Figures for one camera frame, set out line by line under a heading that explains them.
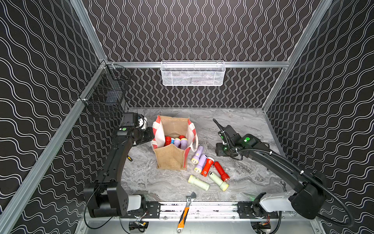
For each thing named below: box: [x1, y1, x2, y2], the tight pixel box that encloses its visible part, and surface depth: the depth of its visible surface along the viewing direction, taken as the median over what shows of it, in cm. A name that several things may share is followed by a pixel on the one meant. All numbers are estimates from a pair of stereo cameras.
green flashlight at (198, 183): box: [187, 175, 210, 191], surface depth 83 cm
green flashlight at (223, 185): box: [208, 171, 229, 192], surface depth 84 cm
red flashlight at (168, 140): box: [163, 136, 172, 147], surface depth 96 cm
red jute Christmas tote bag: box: [150, 115, 199, 171], surface depth 87 cm
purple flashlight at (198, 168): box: [193, 153, 208, 174], surface depth 90 cm
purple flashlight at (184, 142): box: [180, 137, 188, 151], surface depth 94 cm
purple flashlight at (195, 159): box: [190, 145, 205, 165], surface depth 92 cm
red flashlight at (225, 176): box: [214, 161, 231, 182], surface depth 87 cm
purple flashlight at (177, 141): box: [173, 137, 181, 149], surface depth 96 cm
